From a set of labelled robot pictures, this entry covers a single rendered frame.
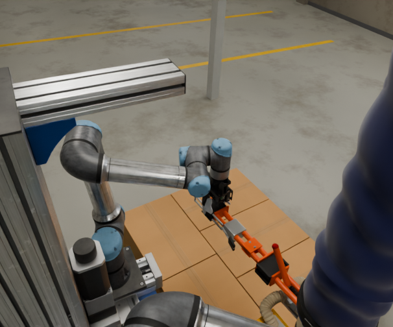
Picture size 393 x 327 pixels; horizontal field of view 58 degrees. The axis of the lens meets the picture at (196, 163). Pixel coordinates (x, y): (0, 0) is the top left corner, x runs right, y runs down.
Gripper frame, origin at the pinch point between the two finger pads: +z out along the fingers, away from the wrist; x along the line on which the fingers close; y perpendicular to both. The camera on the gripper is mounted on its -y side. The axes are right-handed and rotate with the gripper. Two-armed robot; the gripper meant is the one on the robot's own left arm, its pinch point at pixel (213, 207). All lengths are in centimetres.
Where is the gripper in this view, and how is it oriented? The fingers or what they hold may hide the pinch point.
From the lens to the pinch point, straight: 151.2
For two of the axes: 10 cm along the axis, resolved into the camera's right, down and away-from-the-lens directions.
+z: -0.3, 7.7, 6.4
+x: 8.3, -3.3, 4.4
